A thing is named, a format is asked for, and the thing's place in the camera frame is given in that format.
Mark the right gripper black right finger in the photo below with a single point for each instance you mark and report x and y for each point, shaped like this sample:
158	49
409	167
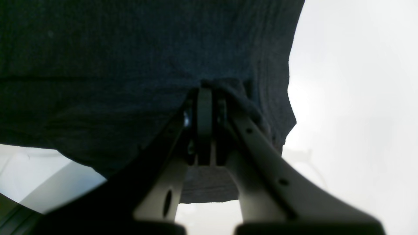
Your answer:
274	198

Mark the black t-shirt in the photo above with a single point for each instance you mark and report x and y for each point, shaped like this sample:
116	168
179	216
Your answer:
97	80

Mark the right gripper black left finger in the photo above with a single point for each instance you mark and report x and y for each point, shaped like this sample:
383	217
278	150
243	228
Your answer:
142	198

